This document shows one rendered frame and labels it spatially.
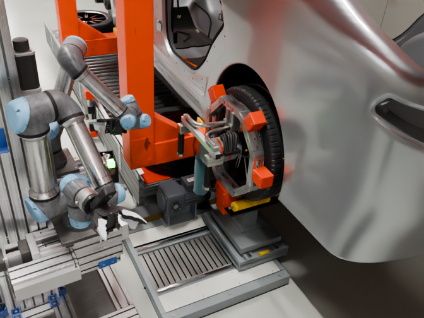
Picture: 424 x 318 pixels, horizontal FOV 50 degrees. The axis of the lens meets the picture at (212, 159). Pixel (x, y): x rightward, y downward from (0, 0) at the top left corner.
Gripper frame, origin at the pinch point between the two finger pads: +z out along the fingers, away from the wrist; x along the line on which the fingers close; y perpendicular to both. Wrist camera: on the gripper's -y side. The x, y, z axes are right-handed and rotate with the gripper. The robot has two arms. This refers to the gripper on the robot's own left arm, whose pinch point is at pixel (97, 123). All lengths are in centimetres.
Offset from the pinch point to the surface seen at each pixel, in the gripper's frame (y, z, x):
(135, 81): -23.2, -21.3, 6.7
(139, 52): -36.2, -29.0, 0.0
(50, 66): -122, 241, 171
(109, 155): 13.7, 18.4, 30.7
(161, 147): 8.9, -12.6, 44.4
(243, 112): -1, -82, 18
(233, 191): 38, -64, 43
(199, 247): 73, -24, 72
